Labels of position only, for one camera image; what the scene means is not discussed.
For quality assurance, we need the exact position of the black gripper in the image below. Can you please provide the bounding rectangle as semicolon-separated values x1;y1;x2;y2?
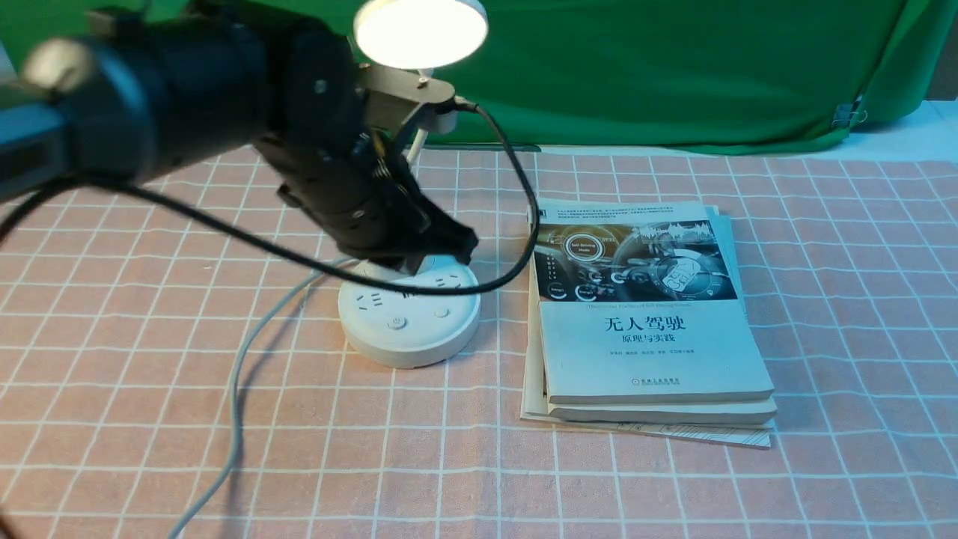
254;129;478;274

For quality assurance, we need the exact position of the white desk lamp with sockets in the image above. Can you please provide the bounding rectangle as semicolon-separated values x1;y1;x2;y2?
338;1;489;369

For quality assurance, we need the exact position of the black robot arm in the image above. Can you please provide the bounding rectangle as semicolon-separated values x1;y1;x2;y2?
1;1;478;273

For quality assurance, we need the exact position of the bottom thin paper booklet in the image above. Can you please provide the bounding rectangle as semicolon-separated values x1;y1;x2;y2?
520;213;772;448

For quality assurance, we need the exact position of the top book self-driving cover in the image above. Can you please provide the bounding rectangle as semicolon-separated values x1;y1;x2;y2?
528;200;775;405

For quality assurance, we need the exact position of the pink checkered tablecloth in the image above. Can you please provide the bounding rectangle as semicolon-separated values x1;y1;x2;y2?
1;142;956;538

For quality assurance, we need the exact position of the green backdrop cloth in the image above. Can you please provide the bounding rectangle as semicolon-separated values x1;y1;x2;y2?
2;1;941;156

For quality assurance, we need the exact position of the metal binder clip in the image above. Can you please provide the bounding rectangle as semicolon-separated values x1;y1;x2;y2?
831;94;868;130

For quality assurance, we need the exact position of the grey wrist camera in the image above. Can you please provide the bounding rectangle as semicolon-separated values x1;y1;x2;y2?
359;64;458;146

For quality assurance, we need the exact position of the white lamp power cord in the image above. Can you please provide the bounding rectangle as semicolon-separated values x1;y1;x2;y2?
166;257;356;539

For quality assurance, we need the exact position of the black camera cable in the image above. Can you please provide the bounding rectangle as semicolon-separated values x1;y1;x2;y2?
0;97;541;296

